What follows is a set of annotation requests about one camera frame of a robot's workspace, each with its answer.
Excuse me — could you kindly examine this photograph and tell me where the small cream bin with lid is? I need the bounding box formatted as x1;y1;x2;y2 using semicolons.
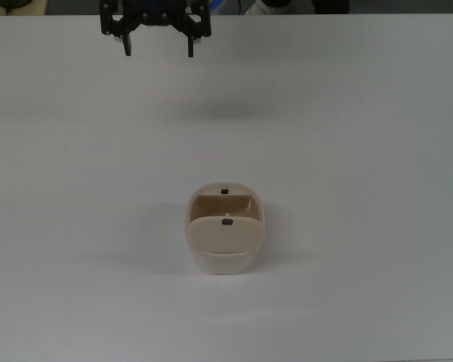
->
184;182;267;275

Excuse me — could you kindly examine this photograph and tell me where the white rounded object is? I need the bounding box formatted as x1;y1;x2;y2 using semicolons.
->
244;0;315;17

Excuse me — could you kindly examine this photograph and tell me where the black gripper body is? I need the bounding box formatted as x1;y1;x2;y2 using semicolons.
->
115;0;198;26

